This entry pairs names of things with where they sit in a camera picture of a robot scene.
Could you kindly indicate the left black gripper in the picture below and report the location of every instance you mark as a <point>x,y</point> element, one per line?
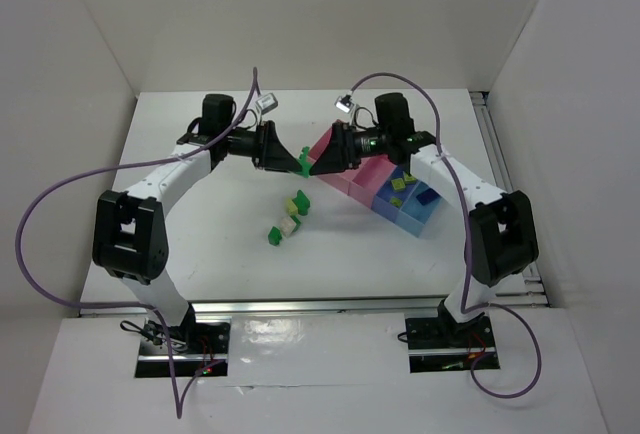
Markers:
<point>264,145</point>

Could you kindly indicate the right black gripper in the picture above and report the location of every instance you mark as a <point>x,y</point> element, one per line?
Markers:
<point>340,145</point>

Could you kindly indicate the green stepped lego block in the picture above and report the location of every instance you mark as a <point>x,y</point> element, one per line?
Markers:
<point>304,162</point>

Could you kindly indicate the small green curved lego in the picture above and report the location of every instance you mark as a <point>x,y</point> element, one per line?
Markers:
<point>274,236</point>

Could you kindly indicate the lime 2x2 lego brick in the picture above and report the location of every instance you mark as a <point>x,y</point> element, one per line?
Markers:
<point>409,179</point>

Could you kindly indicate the dark blue lego plate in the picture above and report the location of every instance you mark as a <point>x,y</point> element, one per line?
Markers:
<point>427,196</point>

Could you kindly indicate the lime square lego front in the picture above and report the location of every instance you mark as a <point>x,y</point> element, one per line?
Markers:
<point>398,184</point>

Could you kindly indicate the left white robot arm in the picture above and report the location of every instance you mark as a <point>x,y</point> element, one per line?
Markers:
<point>130,239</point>

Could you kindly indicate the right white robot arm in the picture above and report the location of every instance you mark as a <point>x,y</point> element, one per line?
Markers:
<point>422,154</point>

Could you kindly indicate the large pink bin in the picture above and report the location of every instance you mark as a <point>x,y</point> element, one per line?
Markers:
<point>335,157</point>

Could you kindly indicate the green curved lego top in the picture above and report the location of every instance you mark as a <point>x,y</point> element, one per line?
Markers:
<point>302,201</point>

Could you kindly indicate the small pink bin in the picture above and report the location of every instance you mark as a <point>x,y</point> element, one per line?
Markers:
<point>369,179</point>

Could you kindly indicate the pale yellow curved lego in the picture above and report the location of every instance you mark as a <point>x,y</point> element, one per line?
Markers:
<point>291,208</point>

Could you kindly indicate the green lego on white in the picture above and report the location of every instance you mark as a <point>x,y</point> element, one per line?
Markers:
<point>297,223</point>

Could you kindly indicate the white lego brick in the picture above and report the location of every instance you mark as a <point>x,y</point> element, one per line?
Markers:
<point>286,226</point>

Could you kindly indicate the purple bin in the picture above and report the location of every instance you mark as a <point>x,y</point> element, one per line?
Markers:
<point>381,203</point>

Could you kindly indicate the light blue bin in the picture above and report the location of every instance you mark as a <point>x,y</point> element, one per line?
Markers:
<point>412,217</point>

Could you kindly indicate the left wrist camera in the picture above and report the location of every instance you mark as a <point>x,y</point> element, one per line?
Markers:
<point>266,103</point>

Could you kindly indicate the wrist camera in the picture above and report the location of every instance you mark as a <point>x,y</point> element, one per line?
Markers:
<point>344,103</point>
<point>266,103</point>

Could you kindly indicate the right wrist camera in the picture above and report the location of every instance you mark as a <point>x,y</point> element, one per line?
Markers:
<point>344,103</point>

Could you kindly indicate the aluminium rail front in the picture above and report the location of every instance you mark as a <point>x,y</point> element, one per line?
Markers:
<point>309,306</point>

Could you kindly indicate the aluminium rail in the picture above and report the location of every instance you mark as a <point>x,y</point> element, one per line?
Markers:
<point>501,238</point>
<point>309,306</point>

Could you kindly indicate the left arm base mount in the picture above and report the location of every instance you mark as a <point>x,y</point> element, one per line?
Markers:
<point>207,351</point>

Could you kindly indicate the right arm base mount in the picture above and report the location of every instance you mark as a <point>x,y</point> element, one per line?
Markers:
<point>430,350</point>

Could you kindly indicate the aluminium rail right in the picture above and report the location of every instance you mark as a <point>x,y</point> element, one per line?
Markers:
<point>501,238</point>

